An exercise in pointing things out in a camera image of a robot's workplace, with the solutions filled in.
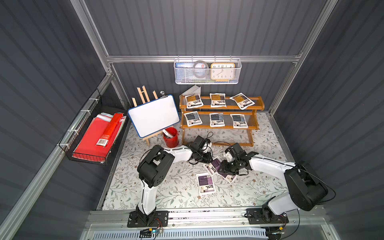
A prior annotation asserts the yellow coffee bag top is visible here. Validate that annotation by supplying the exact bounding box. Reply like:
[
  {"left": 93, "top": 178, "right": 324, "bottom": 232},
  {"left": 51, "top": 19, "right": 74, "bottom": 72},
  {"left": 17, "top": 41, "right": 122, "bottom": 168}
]
[{"left": 185, "top": 94, "right": 204, "bottom": 109}]

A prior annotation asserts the yellow coffee bag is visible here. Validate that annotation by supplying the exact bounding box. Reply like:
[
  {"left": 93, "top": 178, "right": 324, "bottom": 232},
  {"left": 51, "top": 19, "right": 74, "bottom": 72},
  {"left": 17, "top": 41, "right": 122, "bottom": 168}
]
[
  {"left": 210, "top": 93, "right": 227, "bottom": 108},
  {"left": 185, "top": 94, "right": 204, "bottom": 109},
  {"left": 230, "top": 93, "right": 255, "bottom": 110}
]

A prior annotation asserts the red cup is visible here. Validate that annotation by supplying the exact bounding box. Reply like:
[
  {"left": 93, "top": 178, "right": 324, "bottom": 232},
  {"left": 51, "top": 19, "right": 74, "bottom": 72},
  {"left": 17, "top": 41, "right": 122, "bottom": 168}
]
[{"left": 163, "top": 127, "right": 179, "bottom": 148}]

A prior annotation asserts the yellow coffee bag front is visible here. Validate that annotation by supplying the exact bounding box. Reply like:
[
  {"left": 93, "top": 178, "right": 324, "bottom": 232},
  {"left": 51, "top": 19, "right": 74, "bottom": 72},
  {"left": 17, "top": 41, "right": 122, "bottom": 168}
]
[{"left": 230, "top": 93, "right": 255, "bottom": 110}]

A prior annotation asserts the round grey tape roll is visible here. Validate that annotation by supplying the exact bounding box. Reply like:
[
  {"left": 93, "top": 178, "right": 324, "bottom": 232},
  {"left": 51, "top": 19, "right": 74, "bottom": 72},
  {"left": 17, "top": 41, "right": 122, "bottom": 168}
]
[{"left": 193, "top": 60, "right": 209, "bottom": 79}]

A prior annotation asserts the blue box in basket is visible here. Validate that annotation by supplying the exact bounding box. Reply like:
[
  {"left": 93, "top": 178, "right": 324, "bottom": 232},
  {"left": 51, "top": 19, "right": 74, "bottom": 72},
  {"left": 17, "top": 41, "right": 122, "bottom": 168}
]
[{"left": 175, "top": 63, "right": 195, "bottom": 69}]

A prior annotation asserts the black wire side basket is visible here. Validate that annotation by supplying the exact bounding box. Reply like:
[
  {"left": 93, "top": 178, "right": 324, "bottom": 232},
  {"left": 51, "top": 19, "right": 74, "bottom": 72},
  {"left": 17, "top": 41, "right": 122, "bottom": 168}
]
[{"left": 59, "top": 91, "right": 129, "bottom": 166}]

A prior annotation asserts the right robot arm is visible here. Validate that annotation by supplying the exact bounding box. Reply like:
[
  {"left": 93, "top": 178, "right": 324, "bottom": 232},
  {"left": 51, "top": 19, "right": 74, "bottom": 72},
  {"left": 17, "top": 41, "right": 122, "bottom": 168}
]
[{"left": 218, "top": 144, "right": 329, "bottom": 221}]

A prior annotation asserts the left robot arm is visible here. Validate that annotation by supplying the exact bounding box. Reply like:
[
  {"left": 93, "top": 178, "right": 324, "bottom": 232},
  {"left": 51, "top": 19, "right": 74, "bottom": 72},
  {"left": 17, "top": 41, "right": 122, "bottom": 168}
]
[{"left": 136, "top": 136, "right": 213, "bottom": 221}]

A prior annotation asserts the red folder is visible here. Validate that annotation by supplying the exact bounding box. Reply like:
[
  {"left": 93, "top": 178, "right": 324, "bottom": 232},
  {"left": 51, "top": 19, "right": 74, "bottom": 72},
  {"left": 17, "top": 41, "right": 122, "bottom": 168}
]
[{"left": 72, "top": 113, "right": 126, "bottom": 163}]

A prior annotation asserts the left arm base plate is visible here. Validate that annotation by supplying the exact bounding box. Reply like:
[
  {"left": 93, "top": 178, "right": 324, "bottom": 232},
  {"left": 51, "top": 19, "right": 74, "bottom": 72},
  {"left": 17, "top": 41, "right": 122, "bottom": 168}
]
[{"left": 127, "top": 210, "right": 169, "bottom": 228}]

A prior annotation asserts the white coffee bag face-down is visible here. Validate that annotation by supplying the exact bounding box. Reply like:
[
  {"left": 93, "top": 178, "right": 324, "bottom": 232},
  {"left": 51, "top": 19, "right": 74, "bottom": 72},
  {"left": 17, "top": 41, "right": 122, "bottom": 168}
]
[{"left": 231, "top": 114, "right": 248, "bottom": 129}]

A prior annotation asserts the dark blue coffee bag under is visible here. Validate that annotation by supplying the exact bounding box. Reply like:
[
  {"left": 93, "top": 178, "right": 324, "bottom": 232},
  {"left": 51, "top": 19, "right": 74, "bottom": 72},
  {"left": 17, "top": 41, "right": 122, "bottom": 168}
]
[{"left": 184, "top": 111, "right": 203, "bottom": 127}]

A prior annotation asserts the wooden easel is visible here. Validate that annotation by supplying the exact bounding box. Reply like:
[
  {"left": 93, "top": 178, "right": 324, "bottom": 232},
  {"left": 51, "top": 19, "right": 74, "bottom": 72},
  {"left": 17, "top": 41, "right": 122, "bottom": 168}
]
[{"left": 132, "top": 86, "right": 163, "bottom": 147}]

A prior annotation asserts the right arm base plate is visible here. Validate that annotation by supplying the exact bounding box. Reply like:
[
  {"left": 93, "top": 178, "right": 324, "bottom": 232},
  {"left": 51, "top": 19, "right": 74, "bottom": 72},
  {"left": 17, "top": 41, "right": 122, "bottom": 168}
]
[{"left": 244, "top": 208, "right": 289, "bottom": 225}]

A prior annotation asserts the wooden two-tier shelf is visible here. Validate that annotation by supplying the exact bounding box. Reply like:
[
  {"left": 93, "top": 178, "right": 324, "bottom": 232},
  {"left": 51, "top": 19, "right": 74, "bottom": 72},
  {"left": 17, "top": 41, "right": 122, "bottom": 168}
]
[{"left": 180, "top": 95, "right": 265, "bottom": 147}]

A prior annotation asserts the purple coffee bag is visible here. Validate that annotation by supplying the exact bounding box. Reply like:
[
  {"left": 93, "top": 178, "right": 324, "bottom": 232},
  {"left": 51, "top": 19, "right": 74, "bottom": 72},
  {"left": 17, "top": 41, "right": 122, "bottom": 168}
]
[
  {"left": 218, "top": 173, "right": 237, "bottom": 184},
  {"left": 196, "top": 173, "right": 216, "bottom": 196}
]

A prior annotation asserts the yellow square clock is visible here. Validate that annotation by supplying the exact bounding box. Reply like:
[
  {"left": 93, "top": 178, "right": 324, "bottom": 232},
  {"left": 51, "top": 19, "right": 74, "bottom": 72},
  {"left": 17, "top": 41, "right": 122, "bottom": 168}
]
[{"left": 211, "top": 63, "right": 236, "bottom": 82}]

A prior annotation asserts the dark blue coffee bag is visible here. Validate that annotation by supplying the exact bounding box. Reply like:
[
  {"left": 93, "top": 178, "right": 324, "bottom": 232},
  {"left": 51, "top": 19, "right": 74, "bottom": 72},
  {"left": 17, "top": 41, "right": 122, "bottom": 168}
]
[{"left": 210, "top": 113, "right": 225, "bottom": 128}]

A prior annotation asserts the red long box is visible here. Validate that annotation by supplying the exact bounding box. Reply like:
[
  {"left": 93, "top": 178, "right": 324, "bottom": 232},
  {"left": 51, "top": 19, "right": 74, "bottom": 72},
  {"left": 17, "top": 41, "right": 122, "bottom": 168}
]
[{"left": 96, "top": 113, "right": 124, "bottom": 147}]

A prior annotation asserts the whiteboard with blue frame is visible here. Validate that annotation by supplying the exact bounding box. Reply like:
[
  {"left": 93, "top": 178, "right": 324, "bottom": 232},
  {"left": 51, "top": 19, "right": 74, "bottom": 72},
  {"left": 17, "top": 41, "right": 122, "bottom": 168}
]
[{"left": 128, "top": 95, "right": 180, "bottom": 138}]

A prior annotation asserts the white wire wall basket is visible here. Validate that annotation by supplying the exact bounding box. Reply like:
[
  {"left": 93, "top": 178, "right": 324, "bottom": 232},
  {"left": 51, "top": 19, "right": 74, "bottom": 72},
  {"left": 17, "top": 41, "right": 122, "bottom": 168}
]
[{"left": 174, "top": 58, "right": 242, "bottom": 85}]

